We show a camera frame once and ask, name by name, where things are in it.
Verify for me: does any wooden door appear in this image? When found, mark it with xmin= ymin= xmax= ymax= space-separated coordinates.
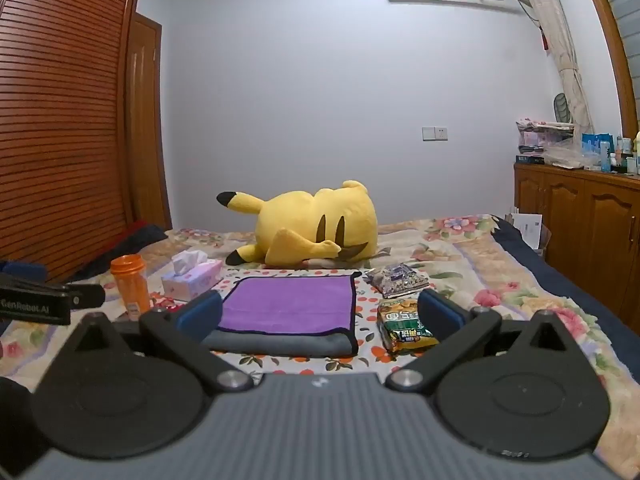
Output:
xmin=125 ymin=12 xmax=174 ymax=232

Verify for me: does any green snack packet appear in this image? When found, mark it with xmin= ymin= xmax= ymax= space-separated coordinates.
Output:
xmin=376 ymin=297 xmax=440 ymax=359

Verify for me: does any blue carton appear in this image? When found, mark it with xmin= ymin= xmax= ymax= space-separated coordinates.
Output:
xmin=581 ymin=132 xmax=615 ymax=171

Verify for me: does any wooden cabinet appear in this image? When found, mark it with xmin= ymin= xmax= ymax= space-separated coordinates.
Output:
xmin=513 ymin=159 xmax=640 ymax=312

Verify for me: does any purple towel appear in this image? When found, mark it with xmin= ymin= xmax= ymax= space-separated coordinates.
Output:
xmin=218 ymin=272 xmax=362 ymax=337

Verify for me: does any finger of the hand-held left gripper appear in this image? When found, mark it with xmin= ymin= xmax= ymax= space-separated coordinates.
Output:
xmin=66 ymin=283 xmax=106 ymax=310

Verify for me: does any wooden slatted wardrobe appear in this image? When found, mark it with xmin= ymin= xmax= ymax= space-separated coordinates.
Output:
xmin=0 ymin=0 xmax=144 ymax=285

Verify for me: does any cream patterned curtain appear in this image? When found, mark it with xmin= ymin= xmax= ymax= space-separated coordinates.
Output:
xmin=509 ymin=0 xmax=597 ymax=135

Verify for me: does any white cardboard box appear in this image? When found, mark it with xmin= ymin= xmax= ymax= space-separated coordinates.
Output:
xmin=505 ymin=207 xmax=552 ymax=262

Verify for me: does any purple snack packet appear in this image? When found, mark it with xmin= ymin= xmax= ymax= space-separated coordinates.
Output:
xmin=364 ymin=262 xmax=432 ymax=300

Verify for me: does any pink tissue box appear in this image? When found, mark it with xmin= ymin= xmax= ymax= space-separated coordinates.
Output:
xmin=161 ymin=250 xmax=224 ymax=303

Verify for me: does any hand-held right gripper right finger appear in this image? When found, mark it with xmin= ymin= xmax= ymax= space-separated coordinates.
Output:
xmin=384 ymin=289 xmax=583 ymax=393

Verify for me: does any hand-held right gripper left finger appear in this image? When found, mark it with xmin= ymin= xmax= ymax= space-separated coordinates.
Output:
xmin=64 ymin=290 xmax=255 ymax=395

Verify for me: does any yellow plush toy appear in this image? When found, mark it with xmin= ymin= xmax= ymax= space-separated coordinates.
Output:
xmin=216 ymin=180 xmax=379 ymax=267

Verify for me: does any navy blue blanket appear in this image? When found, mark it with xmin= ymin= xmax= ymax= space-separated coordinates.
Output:
xmin=492 ymin=215 xmax=640 ymax=358

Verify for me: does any green hand fan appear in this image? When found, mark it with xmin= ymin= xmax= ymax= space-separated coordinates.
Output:
xmin=552 ymin=92 xmax=574 ymax=124

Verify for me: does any wooden window frame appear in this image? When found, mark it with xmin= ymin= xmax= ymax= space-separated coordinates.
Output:
xmin=575 ymin=0 xmax=640 ymax=133

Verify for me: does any orange plastic bottle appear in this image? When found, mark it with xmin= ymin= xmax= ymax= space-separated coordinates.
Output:
xmin=110 ymin=254 xmax=152 ymax=322

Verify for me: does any clear plastic bag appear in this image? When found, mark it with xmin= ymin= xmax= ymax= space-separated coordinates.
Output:
xmin=542 ymin=137 xmax=590 ymax=170

